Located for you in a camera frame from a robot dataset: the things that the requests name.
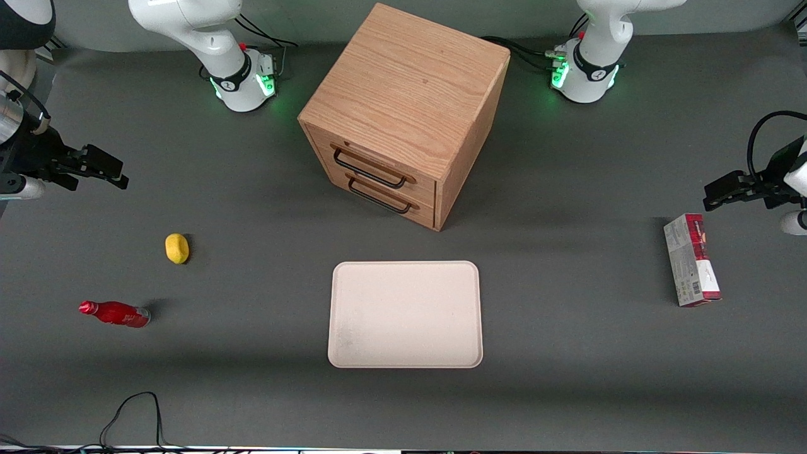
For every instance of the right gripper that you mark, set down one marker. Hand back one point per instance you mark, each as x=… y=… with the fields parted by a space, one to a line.
x=28 y=153

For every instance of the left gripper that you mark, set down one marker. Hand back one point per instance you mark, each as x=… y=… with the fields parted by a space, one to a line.
x=779 y=171

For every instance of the red coke bottle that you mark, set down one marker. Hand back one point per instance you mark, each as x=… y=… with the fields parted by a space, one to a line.
x=116 y=314

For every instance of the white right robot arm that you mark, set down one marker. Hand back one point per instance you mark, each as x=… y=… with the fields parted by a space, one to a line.
x=214 y=38

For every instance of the beige plastic tray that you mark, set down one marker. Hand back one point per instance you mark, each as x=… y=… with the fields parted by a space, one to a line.
x=406 y=315

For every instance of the grey and red carton box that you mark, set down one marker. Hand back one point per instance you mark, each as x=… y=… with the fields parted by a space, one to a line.
x=690 y=265

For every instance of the yellow lemon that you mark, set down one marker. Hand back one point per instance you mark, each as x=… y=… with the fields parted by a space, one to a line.
x=177 y=248

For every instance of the wooden two-drawer cabinet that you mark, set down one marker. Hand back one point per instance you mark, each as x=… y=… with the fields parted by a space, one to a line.
x=410 y=82

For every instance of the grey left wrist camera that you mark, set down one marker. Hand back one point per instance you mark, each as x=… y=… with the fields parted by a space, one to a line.
x=795 y=223

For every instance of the aluminium frame rail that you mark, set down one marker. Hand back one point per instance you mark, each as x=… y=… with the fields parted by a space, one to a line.
x=53 y=47

